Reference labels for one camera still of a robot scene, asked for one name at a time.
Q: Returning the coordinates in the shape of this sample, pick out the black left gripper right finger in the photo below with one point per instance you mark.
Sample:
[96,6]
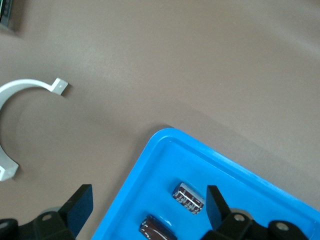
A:
[216,207]

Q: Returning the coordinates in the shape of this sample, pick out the blue plastic tray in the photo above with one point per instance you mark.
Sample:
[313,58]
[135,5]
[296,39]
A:
[180,162]

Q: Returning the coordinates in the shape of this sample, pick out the silver metal plate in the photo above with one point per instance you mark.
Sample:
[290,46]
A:
[5,12]

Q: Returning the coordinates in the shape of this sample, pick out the white curved bracket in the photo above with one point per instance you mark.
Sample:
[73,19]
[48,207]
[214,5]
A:
[25,83]

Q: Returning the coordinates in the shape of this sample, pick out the dark brown electrolytic capacitor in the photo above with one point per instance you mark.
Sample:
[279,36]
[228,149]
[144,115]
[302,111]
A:
[156,228]

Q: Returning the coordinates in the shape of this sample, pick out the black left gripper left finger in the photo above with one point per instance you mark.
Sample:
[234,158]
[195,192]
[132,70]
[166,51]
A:
[77,207]

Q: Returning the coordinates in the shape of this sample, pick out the striped electrolytic capacitor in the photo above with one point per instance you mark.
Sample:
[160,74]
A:
[188,198]

